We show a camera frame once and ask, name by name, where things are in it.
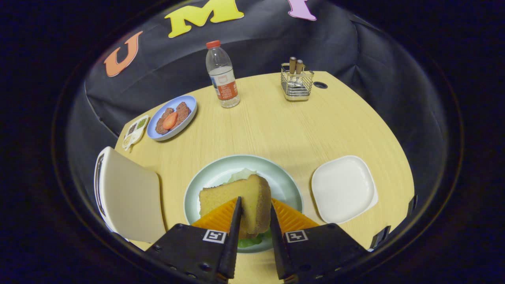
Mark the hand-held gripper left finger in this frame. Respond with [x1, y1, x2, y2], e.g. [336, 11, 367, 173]
[145, 197, 243, 284]

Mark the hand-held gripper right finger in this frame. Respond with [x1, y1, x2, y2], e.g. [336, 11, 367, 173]
[269, 198, 369, 284]

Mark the brown toasted bread slice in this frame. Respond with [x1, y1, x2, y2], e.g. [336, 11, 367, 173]
[199, 174, 273, 238]

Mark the green lettuce leaf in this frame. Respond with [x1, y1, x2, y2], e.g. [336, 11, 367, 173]
[223, 168, 273, 249]

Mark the white square plate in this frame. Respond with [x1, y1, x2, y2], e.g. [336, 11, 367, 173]
[311, 155, 378, 224]

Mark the white toaster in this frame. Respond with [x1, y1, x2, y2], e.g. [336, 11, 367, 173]
[94, 146, 167, 244]

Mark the pale green round plate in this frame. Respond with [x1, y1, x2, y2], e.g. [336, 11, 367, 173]
[183, 154, 304, 254]

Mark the brown meat patty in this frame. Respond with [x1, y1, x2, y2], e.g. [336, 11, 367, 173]
[174, 102, 191, 126]
[155, 108, 174, 135]

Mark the white divided seasoning tray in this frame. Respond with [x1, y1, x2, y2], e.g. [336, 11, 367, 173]
[122, 115, 150, 150]

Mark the blue round plate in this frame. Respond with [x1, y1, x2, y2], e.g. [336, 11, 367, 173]
[147, 95, 197, 141]

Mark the clear plastic water bottle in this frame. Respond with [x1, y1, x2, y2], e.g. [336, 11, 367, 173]
[205, 40, 241, 108]

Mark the metal wire utensil holder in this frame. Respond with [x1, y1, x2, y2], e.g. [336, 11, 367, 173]
[281, 62, 314, 101]

